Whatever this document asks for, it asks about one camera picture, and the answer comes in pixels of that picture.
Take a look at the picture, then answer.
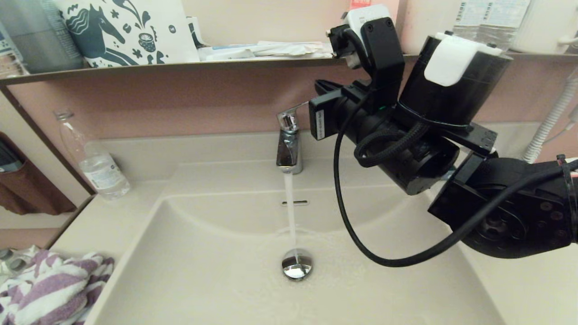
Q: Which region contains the brown wall shelf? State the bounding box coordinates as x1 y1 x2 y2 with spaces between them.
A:
0 51 578 87

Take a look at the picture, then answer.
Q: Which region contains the chrome faucet spout body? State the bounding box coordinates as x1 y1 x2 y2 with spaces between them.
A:
276 113 303 175

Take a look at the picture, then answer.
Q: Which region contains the white round jar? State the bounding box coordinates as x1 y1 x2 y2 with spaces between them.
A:
403 0 457 51

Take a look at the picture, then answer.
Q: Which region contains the brown fabric pouch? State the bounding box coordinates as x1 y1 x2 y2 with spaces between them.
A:
0 131 77 216

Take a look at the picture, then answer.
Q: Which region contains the white coiled hose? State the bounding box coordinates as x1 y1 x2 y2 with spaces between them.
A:
522 68 578 164

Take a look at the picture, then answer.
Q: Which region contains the white ribbed container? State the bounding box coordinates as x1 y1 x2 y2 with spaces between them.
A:
508 0 578 55

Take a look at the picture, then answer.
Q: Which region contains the flat white packet blue edge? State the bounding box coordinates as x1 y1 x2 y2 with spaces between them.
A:
198 44 259 62

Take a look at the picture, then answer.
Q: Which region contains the crumpled white wrapper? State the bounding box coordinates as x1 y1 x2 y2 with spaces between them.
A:
253 42 332 59

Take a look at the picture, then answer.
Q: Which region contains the dark grey item in pouch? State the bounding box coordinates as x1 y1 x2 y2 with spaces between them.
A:
0 138 24 174

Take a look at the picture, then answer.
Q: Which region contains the plastic wrapped bottle pack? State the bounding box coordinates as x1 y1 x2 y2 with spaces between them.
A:
0 247 28 277

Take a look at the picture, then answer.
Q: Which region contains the running water stream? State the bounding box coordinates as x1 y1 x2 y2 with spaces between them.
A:
284 173 301 265

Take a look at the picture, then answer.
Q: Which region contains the smooth black right arm cable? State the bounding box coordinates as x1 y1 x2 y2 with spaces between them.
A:
333 28 578 268

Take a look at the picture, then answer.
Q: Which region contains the small printed box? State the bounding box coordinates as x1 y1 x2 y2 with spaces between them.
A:
0 23 28 78

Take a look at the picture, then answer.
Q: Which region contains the clear water bottle barcode label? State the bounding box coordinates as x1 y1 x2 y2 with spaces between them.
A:
452 0 493 46
474 0 530 51

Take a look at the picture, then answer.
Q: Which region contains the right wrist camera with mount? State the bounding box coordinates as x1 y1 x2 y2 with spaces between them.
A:
326 4 406 88

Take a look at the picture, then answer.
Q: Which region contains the beige sink basin countertop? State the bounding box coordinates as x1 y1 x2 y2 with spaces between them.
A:
47 121 578 325

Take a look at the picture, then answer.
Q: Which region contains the purple white striped towel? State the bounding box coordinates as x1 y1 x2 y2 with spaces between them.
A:
0 246 116 325

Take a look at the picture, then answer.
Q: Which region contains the grey translucent container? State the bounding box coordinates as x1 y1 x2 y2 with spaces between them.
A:
0 0 86 75

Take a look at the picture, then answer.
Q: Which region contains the chrome faucet lever handle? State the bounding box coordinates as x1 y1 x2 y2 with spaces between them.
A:
277 102 312 119

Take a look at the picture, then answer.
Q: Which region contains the braided black right arm cable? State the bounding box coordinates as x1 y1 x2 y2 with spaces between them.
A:
354 121 430 168

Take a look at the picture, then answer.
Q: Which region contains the clear plastic water bottle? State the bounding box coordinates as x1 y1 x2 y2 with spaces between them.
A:
54 110 131 200

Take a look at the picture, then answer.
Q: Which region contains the thin white cord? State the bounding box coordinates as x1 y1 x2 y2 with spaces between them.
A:
540 120 576 146

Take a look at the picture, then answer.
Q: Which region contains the chrome sink drain stopper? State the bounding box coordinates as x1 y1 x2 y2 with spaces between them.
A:
281 248 313 281

